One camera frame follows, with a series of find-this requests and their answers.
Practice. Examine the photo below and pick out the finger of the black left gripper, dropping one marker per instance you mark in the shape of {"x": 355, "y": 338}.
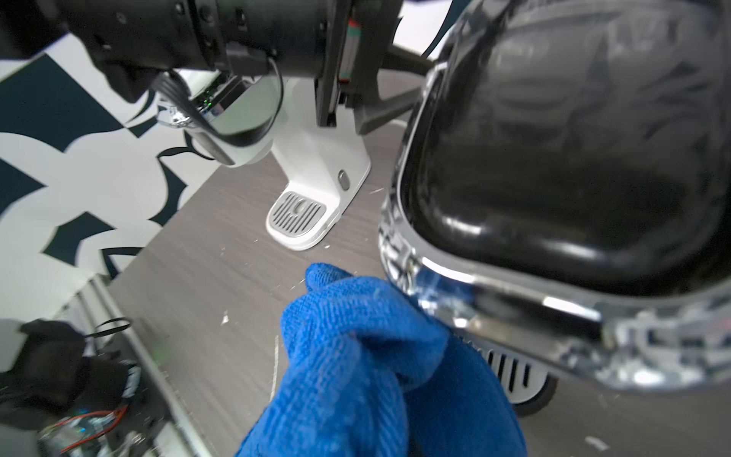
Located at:
{"x": 402, "y": 60}
{"x": 371, "y": 112}

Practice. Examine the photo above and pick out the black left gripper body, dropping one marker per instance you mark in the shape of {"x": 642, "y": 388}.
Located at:
{"x": 357, "y": 36}

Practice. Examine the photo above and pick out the white coffee machine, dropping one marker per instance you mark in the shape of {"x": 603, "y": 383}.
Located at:
{"x": 325, "y": 167}

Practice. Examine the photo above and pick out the black coffee machine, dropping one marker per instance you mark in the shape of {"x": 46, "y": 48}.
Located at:
{"x": 562, "y": 197}

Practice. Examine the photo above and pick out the blue cleaning cloth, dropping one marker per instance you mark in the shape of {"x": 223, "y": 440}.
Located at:
{"x": 371, "y": 375}

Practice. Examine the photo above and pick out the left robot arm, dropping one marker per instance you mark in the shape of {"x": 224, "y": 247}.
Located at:
{"x": 137, "y": 44}

